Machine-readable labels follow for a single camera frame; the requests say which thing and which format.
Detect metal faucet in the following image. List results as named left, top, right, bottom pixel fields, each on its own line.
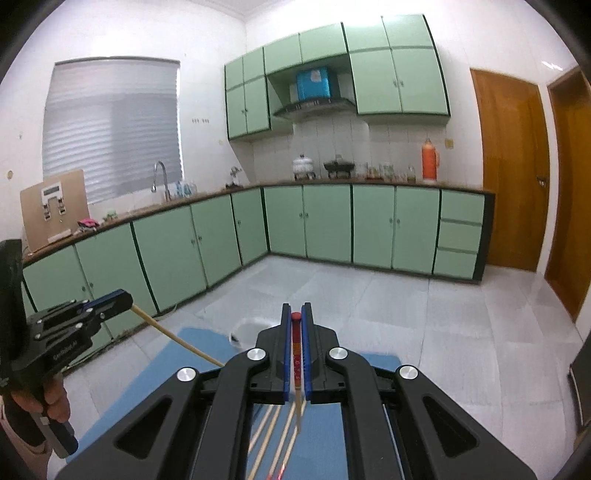
left=152, top=161, right=171, bottom=203

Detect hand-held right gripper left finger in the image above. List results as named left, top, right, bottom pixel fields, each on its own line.
left=55, top=302, right=295, bottom=480

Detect black chair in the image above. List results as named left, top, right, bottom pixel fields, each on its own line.
left=569, top=346, right=591, bottom=435

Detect cardboard water purifier box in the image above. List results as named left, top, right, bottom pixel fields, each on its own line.
left=20, top=169, right=90, bottom=252

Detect white window blind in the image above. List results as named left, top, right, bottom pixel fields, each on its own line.
left=41, top=59, right=184, bottom=206

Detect green wall cabinet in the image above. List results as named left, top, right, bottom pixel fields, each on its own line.
left=263, top=22, right=349, bottom=75
left=224, top=48, right=294, bottom=141
left=344, top=14, right=452, bottom=127

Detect black range hood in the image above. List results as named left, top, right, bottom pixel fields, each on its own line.
left=272, top=97, right=356, bottom=121

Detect red-ended chopstick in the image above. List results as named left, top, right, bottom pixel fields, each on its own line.
left=276, top=418, right=301, bottom=480

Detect wooden door with handle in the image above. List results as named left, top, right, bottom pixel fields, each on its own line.
left=470, top=68, right=550, bottom=273

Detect orange thermos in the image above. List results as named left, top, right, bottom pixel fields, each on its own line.
left=421, top=137, right=440, bottom=183

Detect person's left hand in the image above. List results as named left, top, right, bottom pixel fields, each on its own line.
left=9, top=374, right=71, bottom=445

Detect red-tipped wooden chopstick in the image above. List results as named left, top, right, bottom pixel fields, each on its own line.
left=290, top=312, right=306, bottom=433
left=130, top=303, right=227, bottom=368

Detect green base cabinet with drawers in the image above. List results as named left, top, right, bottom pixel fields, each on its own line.
left=261, top=181, right=496, bottom=283

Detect person's left forearm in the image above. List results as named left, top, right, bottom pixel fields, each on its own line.
left=0, top=401, right=51, bottom=480

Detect green base cabinet run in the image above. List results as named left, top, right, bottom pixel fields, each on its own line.
left=21, top=187, right=271, bottom=344

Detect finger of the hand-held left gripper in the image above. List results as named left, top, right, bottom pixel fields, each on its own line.
left=30, top=289, right=126, bottom=326
left=34, top=298, right=136, bottom=342

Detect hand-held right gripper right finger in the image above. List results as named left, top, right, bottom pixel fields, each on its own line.
left=301, top=302, right=539, bottom=480

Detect blue mat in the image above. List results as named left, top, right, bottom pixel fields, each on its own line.
left=65, top=327, right=402, bottom=480

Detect black gas stove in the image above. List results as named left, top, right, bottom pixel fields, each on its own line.
left=292, top=170, right=354, bottom=182

